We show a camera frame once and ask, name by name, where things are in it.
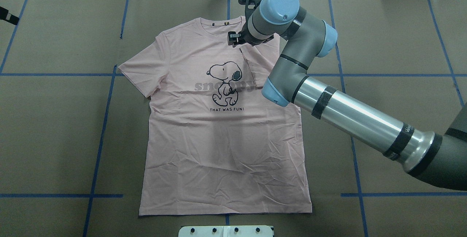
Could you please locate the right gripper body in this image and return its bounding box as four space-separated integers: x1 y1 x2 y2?
227 26 275 47

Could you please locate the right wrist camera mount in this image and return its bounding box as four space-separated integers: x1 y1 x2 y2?
238 0 262 19

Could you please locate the pink Snoopy t-shirt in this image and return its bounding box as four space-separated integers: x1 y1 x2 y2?
119 16 312 216

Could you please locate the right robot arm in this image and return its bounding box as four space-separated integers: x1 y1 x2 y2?
228 0 467 191

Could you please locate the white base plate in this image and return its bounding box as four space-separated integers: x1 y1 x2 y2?
178 225 275 237

